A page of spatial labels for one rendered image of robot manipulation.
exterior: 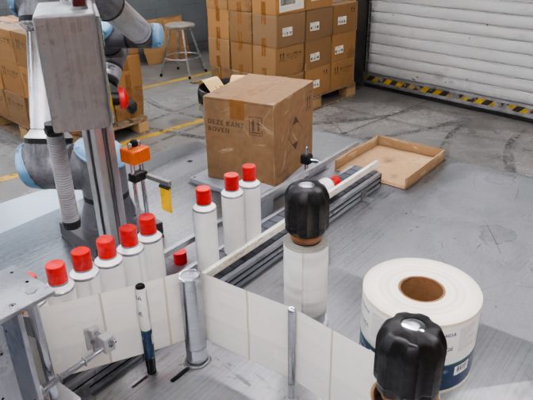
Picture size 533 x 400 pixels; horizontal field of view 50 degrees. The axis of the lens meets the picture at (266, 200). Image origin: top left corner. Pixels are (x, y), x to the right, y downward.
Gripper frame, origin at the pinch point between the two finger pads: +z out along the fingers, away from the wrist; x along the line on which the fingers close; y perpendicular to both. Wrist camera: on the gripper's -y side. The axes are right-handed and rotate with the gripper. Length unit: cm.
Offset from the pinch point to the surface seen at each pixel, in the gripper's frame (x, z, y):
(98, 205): 49, 37, -16
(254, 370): 61, 65, -53
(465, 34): -224, -268, -221
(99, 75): 82, 26, -18
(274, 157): 12, 0, -54
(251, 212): 38, 28, -49
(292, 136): 6, -11, -59
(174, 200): -1.1, 15.0, -27.7
